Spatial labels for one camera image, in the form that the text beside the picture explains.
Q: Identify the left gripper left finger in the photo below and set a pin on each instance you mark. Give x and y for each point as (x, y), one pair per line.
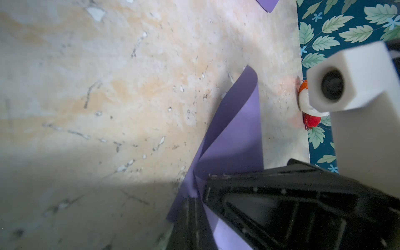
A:
(182, 237)

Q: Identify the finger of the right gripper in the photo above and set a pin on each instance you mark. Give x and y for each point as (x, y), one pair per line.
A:
(302, 207)

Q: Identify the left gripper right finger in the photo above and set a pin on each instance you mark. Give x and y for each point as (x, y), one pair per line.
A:
(204, 239)

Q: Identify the purple square paper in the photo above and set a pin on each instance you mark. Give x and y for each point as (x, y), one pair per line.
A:
(232, 143)
(268, 5)

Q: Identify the red plush toy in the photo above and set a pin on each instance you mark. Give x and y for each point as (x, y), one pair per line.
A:
(310, 121)

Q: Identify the orange white plush toy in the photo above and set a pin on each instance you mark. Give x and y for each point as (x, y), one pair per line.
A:
(304, 102)

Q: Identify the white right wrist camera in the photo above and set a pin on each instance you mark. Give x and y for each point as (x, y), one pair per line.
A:
(360, 89)

